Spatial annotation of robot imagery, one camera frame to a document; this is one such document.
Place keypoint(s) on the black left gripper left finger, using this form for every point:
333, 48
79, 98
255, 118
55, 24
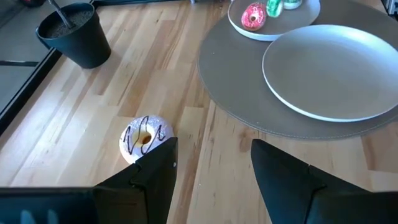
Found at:
149, 189

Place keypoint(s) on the large grey white plate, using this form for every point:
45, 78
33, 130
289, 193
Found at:
332, 71

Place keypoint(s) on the white donut with chocolate drizzle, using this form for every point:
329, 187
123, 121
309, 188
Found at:
128, 153

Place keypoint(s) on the round grey placemat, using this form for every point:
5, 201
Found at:
231, 90

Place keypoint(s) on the small pink frosted donut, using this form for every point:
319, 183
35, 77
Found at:
247, 21

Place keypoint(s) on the small grey white plate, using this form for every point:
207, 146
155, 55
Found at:
292, 25

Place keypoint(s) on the black plant pot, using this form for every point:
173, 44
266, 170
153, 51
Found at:
81, 43

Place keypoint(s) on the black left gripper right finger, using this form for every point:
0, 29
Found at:
286, 189

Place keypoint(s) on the green sprinkled white donut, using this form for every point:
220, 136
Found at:
274, 7
292, 3

